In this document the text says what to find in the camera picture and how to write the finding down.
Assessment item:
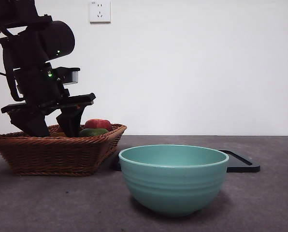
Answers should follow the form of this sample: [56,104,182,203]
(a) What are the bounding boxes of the teal ribbed bowl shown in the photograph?
[118,144,230,217]

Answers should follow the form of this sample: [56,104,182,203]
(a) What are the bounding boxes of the green avocado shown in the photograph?
[79,128,110,138]

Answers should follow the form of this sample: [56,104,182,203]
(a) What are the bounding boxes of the red peach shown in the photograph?
[84,118,113,132]

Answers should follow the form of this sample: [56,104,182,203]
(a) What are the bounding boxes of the brown wicker basket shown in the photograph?
[0,123,128,177]

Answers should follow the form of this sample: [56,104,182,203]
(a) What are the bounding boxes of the black rectangular tray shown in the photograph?
[111,149,260,173]

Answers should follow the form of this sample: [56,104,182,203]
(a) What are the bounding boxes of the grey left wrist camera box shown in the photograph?
[54,67,81,85]

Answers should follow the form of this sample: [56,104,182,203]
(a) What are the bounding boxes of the white wall socket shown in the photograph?
[90,0,112,24]

